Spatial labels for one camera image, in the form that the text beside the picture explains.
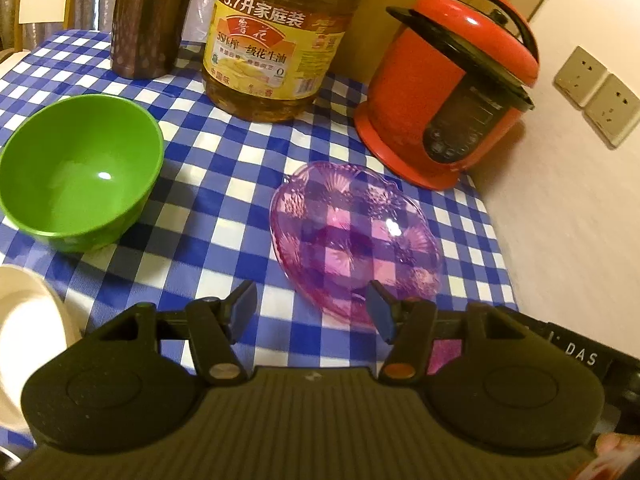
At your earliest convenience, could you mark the blue white checkered tablecloth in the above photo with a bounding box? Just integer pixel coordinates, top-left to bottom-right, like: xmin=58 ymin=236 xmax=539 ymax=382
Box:
xmin=0 ymin=29 xmax=521 ymax=463

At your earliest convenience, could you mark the green plastic bowl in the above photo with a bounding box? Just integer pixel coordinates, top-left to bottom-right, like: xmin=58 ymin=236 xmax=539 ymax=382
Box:
xmin=0 ymin=93 xmax=166 ymax=254

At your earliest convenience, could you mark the large cooking oil bottle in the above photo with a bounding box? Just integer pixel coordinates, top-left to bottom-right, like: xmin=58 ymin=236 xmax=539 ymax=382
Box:
xmin=202 ymin=0 xmax=362 ymax=124

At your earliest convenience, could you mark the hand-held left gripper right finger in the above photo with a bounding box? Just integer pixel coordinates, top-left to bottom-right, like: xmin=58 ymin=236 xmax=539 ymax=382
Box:
xmin=366 ymin=280 xmax=536 ymax=382

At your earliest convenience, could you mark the beige wall socket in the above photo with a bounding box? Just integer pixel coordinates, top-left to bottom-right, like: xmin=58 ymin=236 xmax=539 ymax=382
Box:
xmin=585 ymin=74 xmax=640 ymax=149
xmin=554 ymin=46 xmax=612 ymax=109

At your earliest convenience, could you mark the brown metal canister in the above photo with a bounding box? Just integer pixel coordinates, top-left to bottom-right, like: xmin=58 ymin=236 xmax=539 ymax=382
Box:
xmin=111 ymin=0 xmax=196 ymax=80

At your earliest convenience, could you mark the person's right hand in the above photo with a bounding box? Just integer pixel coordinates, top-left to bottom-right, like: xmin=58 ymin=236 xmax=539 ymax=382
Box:
xmin=575 ymin=432 xmax=640 ymax=480

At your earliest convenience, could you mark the red electric pressure cooker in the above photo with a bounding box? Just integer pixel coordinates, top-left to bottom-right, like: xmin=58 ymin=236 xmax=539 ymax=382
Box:
xmin=355 ymin=0 xmax=542 ymax=191

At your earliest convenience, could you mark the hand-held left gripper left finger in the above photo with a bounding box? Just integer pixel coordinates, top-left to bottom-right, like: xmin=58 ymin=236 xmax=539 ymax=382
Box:
xmin=92 ymin=280 xmax=258 ymax=386

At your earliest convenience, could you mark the white plate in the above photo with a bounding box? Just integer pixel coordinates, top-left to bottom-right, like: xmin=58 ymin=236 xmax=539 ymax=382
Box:
xmin=0 ymin=265 xmax=83 ymax=443

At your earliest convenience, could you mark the purple transparent plate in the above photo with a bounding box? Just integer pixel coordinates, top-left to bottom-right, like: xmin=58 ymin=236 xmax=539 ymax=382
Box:
xmin=270 ymin=161 xmax=468 ymax=372

